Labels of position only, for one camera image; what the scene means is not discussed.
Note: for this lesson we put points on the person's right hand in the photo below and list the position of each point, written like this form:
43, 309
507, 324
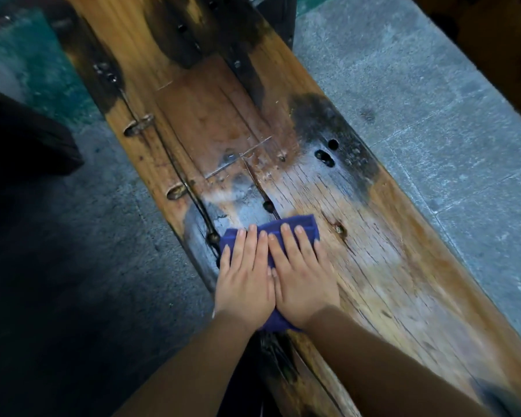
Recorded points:
306, 290

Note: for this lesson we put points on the person's left hand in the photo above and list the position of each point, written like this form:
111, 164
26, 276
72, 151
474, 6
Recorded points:
245, 295

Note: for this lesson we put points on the person's right little finger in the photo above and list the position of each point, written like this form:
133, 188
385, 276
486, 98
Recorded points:
322, 256

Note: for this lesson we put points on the person's left little finger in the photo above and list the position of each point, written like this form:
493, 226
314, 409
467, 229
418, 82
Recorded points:
224, 261

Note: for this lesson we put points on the person's right middle finger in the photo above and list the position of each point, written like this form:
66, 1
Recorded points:
291, 245

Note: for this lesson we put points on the person's left middle finger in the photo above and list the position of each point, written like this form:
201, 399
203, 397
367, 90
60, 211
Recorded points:
251, 248

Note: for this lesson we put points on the blue cleaning cloth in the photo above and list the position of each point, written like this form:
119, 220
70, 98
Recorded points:
309, 224

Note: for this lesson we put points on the person's right forearm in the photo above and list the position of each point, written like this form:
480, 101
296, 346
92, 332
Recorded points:
386, 369

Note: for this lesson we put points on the person's left forearm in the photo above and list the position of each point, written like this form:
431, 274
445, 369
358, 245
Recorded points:
191, 373

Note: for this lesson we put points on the weathered wooden bench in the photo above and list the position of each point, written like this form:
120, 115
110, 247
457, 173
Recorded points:
395, 277

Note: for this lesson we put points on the metal staple in wood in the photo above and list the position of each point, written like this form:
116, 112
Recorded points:
176, 191
139, 125

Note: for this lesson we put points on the black bulky object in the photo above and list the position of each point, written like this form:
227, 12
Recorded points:
21, 138

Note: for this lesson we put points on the dark wooden furniture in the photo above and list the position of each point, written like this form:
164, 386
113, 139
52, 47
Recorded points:
495, 43

